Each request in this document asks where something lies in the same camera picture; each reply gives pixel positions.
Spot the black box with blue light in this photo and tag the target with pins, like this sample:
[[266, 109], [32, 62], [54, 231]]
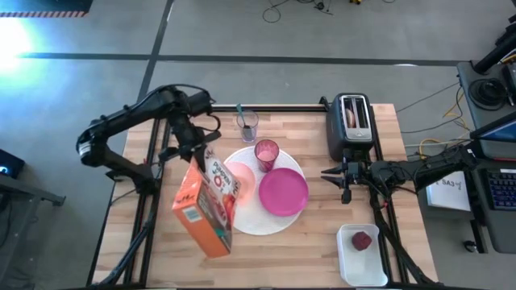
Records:
[[10, 163]]

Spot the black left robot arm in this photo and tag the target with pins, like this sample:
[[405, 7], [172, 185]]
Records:
[[121, 117]]

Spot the open laptop with blue screen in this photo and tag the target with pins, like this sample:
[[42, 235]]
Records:
[[500, 137]]

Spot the clear drinking glass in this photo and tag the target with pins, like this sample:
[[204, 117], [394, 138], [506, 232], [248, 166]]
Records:
[[254, 121]]

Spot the dark grey side desk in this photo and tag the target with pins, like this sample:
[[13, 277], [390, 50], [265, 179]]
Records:
[[477, 117]]

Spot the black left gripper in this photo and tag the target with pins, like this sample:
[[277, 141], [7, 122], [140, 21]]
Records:
[[189, 139]]

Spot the laptop with lit keyboard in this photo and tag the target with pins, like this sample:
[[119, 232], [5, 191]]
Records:
[[504, 189]]

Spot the black tube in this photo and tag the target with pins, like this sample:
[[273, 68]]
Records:
[[496, 52]]

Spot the white round woven placemat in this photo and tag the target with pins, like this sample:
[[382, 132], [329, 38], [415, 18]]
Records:
[[258, 223]]

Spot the orange pumpkin cereal box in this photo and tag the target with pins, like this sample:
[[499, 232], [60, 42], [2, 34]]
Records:
[[201, 217]]

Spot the grey side table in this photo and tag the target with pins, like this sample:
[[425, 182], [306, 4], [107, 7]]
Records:
[[24, 189]]

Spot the white paper sheet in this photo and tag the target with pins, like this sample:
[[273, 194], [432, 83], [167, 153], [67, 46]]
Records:
[[447, 195]]

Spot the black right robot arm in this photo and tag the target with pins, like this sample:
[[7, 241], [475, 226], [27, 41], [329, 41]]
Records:
[[435, 167]]

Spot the dark red ball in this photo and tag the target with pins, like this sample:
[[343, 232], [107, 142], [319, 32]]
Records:
[[361, 241]]

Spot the black table edge rail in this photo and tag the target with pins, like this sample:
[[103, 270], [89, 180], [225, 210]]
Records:
[[274, 108]]

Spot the white rectangular plastic tray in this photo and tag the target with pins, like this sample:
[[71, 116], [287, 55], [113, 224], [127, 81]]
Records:
[[363, 266]]

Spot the black mat with hazard stripe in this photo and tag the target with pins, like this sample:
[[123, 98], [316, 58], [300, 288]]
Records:
[[40, 5]]

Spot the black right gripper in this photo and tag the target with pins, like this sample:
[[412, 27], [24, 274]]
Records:
[[356, 173]]

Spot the red faceted plastic tumbler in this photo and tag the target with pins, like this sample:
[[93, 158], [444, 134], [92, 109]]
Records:
[[266, 155]]

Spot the pale round bread slice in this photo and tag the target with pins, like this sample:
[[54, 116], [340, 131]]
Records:
[[350, 118]]

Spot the magenta plastic plate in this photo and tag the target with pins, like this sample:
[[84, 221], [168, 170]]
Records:
[[284, 193]]

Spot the black two-slot toaster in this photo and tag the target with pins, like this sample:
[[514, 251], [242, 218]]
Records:
[[336, 129]]

